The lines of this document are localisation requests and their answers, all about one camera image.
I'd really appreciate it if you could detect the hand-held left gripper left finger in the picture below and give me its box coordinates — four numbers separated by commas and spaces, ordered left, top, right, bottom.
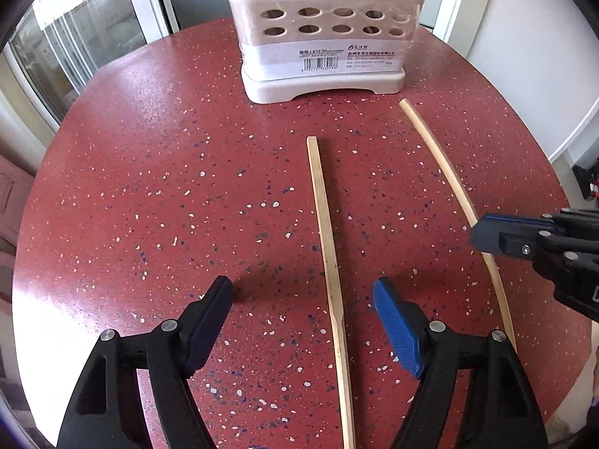
56, 275, 234, 449

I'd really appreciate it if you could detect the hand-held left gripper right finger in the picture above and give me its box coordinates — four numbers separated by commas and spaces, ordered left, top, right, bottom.
373, 277, 548, 449

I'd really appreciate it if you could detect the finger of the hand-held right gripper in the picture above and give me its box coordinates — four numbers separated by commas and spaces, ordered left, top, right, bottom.
469, 224, 599, 291
482, 209, 599, 238

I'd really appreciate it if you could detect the plain wooden chopstick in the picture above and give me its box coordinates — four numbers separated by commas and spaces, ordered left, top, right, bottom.
306, 136, 358, 449
399, 98, 517, 352

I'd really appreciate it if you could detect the beige plastic utensil holder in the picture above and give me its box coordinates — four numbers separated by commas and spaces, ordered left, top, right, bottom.
219, 0, 434, 105

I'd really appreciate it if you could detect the black power strip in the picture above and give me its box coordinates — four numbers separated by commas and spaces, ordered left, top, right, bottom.
573, 165, 599, 207

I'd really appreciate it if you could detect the pink folded stool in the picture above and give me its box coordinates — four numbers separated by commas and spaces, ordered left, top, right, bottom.
0, 153, 37, 254

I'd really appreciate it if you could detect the sliding glass door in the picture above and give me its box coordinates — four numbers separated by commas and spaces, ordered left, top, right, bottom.
8, 0, 181, 123

